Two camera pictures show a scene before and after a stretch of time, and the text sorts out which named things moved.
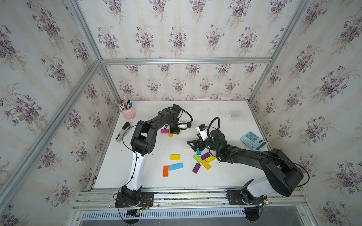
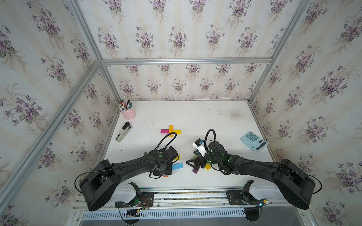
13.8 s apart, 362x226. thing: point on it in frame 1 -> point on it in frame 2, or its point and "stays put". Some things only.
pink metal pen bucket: x=129 y=114 stays put
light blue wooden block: x=176 y=166 stays put
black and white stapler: x=127 y=127 stays put
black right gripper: x=195 y=143 -> x=195 y=161
